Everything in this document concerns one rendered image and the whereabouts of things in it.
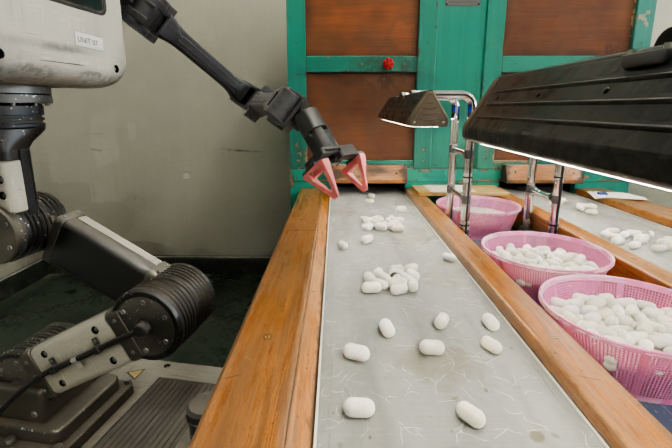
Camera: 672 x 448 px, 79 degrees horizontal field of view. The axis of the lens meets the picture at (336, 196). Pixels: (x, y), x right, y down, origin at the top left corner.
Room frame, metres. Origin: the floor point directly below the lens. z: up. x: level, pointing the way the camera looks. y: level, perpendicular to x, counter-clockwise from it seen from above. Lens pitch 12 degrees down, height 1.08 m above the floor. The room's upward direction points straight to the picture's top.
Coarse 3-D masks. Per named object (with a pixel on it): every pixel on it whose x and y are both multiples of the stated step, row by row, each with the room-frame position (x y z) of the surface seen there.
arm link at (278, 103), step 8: (264, 88) 1.24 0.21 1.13; (280, 88) 0.93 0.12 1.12; (256, 96) 1.19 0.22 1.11; (264, 96) 1.06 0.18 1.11; (272, 96) 0.96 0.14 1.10; (280, 96) 0.90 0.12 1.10; (288, 96) 0.90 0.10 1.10; (296, 96) 0.90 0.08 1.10; (248, 104) 1.23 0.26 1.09; (256, 104) 1.11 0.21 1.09; (264, 104) 0.98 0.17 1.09; (272, 104) 0.90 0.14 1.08; (280, 104) 0.90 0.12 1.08; (288, 104) 0.90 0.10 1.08; (296, 104) 0.91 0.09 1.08; (248, 112) 1.23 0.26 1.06; (256, 112) 1.22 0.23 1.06; (264, 112) 1.10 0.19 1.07; (272, 112) 0.89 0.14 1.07; (280, 112) 0.89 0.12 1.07; (288, 112) 0.90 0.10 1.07; (256, 120) 1.24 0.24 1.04; (280, 120) 0.89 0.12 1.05
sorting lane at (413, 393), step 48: (336, 240) 1.02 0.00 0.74; (384, 240) 1.02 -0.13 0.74; (432, 240) 1.02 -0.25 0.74; (336, 288) 0.73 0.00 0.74; (432, 288) 0.73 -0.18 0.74; (480, 288) 0.73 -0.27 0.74; (336, 336) 0.56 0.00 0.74; (384, 336) 0.56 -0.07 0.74; (432, 336) 0.56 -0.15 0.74; (480, 336) 0.56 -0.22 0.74; (336, 384) 0.45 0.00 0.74; (384, 384) 0.45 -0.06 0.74; (432, 384) 0.45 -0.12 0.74; (480, 384) 0.45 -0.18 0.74; (528, 384) 0.45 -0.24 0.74; (336, 432) 0.37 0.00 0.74; (384, 432) 0.37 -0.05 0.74; (432, 432) 0.37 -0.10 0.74; (480, 432) 0.37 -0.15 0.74; (528, 432) 0.37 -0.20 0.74; (576, 432) 0.37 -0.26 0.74
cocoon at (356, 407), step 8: (352, 400) 0.40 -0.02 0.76; (360, 400) 0.40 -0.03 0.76; (368, 400) 0.40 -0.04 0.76; (344, 408) 0.39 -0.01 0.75; (352, 408) 0.39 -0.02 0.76; (360, 408) 0.39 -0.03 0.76; (368, 408) 0.39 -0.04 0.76; (352, 416) 0.39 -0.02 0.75; (360, 416) 0.39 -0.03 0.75; (368, 416) 0.39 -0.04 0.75
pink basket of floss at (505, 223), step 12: (444, 204) 1.40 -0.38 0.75; (456, 204) 1.43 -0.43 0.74; (480, 204) 1.42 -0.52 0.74; (492, 204) 1.40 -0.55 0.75; (504, 204) 1.37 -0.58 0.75; (516, 204) 1.31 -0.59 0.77; (456, 216) 1.23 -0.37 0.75; (492, 216) 1.19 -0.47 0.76; (504, 216) 1.19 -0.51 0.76; (516, 216) 1.24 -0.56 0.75; (480, 228) 1.20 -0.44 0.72; (492, 228) 1.20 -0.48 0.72; (504, 228) 1.22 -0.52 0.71
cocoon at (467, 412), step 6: (462, 402) 0.40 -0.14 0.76; (468, 402) 0.40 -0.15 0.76; (456, 408) 0.39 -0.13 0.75; (462, 408) 0.39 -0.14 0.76; (468, 408) 0.39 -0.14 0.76; (474, 408) 0.39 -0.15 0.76; (462, 414) 0.38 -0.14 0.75; (468, 414) 0.38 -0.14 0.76; (474, 414) 0.38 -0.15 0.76; (480, 414) 0.38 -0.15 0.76; (468, 420) 0.38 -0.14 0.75; (474, 420) 0.37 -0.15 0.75; (480, 420) 0.37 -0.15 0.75; (474, 426) 0.37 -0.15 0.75; (480, 426) 0.37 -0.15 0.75
